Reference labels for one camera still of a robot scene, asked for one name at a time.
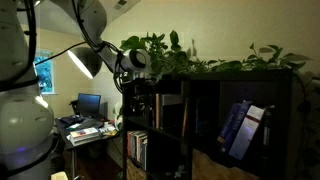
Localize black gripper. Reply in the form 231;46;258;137
127;78;158;116

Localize thin brown book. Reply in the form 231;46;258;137
155;93;161;130

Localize red spine book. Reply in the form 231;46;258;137
126;131;132;158

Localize book with colourful cover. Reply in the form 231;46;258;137
69;127;101;140

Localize white book under stack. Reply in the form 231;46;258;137
68;134;102;147

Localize dark blue thick book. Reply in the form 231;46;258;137
217;102;242;153

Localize blue book white lettering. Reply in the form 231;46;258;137
222;100;254;154

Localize white book maroon band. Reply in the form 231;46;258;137
228;104;267;161

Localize black book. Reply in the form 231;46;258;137
263;105;276;148

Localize small white leafy plant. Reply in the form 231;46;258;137
112;105;124;131

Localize pile of papers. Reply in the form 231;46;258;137
99;123;118;136

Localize green trailing pothos plant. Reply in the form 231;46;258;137
119;29;320;180

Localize black computer monitor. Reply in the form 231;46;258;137
77;93;102;118

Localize black desk lamp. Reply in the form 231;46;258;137
67;46;104;80

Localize black bookshelf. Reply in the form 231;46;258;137
121;69;303;180

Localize dark blue bag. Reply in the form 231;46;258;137
59;114;86;126

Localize woven wicker basket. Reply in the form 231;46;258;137
125;158;148;180

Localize dark desk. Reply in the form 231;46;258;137
54;114;123;180

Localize small glass jars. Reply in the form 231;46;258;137
165;164;186;180

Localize brown woven basket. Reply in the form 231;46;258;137
191;148;261;180

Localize cream box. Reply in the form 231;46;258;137
50;170;69;180

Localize window with white frame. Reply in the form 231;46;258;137
33;49;55;96

